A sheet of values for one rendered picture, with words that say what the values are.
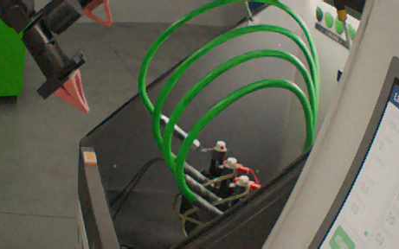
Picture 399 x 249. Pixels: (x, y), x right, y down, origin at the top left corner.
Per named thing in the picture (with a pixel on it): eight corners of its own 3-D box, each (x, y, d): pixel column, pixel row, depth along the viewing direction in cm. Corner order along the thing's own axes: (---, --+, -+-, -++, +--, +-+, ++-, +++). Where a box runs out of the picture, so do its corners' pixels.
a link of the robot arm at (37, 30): (22, 32, 107) (15, 37, 102) (47, 9, 106) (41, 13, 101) (38, 58, 109) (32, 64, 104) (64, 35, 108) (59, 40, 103)
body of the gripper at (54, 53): (80, 64, 103) (59, 34, 101) (40, 98, 106) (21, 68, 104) (86, 55, 110) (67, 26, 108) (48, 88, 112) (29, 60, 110)
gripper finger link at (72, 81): (93, 111, 106) (65, 68, 104) (65, 133, 108) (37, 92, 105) (99, 98, 113) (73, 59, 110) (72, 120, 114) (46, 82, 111)
